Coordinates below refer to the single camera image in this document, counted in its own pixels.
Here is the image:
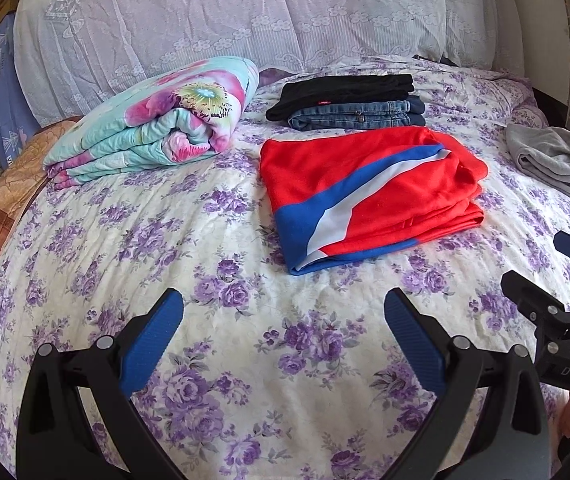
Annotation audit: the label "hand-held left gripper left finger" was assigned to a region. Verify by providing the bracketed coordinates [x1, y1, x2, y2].
[15, 287, 186, 480]

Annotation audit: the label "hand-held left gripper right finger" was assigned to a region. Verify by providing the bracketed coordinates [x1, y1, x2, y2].
[384, 287, 553, 480]

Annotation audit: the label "red pants with blue stripe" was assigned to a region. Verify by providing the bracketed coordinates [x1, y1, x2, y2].
[260, 126, 490, 276]

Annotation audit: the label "folded grey pants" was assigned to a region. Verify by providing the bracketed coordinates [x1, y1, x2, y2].
[505, 122, 570, 206]

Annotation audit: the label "folded black pants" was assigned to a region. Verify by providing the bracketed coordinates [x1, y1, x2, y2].
[266, 74, 416, 122]

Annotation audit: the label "purple floral bedsheet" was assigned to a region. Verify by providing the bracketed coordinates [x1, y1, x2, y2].
[0, 55, 570, 480]

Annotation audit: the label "brown orange pillow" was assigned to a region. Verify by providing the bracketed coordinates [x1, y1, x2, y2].
[0, 116, 83, 272]

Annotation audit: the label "folded teal pink floral blanket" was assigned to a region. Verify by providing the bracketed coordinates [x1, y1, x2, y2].
[44, 56, 261, 191]

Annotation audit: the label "folded blue jeans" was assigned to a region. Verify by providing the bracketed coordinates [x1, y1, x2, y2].
[287, 99, 427, 130]

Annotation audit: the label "blue patterned pillow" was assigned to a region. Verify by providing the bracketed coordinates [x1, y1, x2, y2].
[0, 12, 40, 173]

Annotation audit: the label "purple cloth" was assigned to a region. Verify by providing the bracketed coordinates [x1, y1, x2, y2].
[259, 67, 296, 88]

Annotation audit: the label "white lace pillow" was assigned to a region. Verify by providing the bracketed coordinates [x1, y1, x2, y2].
[14, 0, 526, 128]

